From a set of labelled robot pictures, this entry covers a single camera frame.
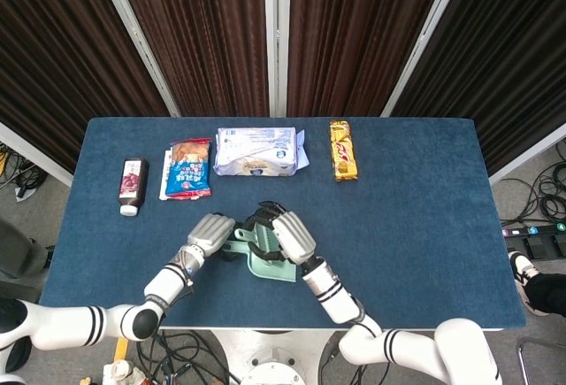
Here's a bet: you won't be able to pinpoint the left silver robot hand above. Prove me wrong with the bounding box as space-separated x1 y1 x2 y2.
187 212 243 263

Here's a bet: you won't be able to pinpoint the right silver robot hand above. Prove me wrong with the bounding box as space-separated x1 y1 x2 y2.
241 201 317 266

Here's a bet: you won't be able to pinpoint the light green dustpan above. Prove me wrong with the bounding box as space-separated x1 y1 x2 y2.
220 239 298 285

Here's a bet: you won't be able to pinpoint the dark juice bottle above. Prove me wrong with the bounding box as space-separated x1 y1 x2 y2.
117 157 150 218

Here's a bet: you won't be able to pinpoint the blue red snack bag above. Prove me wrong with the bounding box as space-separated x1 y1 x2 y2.
164 137 213 200

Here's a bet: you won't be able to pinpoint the white tissue pack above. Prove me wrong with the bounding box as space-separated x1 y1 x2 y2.
213 127 310 178

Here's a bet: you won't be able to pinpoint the gold chocolate bar pack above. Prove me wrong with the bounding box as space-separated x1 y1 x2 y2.
329 119 359 182

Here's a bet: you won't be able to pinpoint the blue table cloth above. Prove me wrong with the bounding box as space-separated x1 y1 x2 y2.
38 116 527 331

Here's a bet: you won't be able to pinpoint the grey bulky object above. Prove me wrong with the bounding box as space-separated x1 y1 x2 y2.
0 216 50 291

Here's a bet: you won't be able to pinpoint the brown pleated partition panel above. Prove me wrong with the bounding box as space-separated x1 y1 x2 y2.
92 0 278 119
380 0 566 185
276 0 470 119
0 0 181 187

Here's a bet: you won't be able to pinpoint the white sneaker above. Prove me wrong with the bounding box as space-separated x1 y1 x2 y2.
507 250 549 317

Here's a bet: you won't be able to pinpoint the black pedal strip coloured buttons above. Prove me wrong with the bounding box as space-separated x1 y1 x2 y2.
501 220 566 258

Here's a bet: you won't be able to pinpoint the black trouser leg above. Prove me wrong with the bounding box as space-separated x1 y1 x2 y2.
525 272 566 316

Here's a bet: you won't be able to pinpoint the white table frame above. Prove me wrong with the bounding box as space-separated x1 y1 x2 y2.
157 325 505 333

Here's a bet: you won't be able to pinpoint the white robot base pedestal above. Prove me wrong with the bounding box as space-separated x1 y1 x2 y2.
207 329 341 385

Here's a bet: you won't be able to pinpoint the grey metal chair frame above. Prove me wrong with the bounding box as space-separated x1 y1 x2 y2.
516 335 566 385

